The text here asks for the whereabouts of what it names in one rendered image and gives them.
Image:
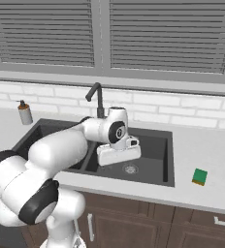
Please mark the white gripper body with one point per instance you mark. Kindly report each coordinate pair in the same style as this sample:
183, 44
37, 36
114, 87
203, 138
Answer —
117, 154

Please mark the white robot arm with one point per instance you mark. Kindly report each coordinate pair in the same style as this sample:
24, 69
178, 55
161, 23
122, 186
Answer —
56, 151

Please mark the dark grey double sink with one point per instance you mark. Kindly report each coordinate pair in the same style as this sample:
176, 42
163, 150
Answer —
150, 161

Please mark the green and yellow sponge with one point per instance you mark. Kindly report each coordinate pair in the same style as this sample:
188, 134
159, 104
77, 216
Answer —
200, 176

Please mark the black tap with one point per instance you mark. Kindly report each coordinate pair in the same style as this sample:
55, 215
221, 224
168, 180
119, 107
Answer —
99, 97

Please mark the grey soap dispenser bottle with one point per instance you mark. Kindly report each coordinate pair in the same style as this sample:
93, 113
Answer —
25, 113

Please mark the brown drawer front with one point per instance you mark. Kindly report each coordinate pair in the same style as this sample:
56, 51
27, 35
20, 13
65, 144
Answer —
205, 226

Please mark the brown cupboard door narrow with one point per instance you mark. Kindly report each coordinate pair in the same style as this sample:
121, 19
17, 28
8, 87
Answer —
33, 237

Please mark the grey window with blinds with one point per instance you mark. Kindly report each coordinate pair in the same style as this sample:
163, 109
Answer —
111, 35

